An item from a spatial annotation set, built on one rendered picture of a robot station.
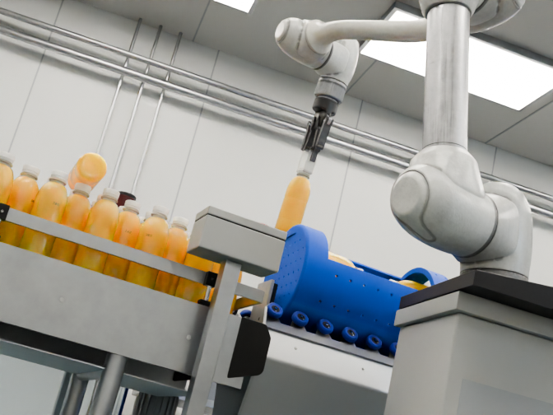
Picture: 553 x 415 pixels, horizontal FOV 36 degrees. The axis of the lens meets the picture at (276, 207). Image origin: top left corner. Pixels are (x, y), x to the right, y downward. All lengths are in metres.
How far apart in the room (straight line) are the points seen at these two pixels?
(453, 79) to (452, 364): 0.64
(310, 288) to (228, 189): 3.79
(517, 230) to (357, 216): 4.29
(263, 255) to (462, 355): 0.50
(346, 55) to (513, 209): 0.85
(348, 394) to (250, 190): 3.87
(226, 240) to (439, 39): 0.68
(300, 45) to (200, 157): 3.57
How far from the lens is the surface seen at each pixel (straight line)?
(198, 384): 1.90
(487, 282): 1.73
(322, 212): 6.11
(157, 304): 1.97
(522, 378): 1.83
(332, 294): 2.24
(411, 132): 6.57
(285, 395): 2.18
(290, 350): 2.18
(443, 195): 1.78
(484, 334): 1.80
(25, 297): 1.91
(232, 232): 1.92
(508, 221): 1.94
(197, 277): 2.02
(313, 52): 2.48
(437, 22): 2.05
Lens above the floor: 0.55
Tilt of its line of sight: 18 degrees up
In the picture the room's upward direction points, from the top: 14 degrees clockwise
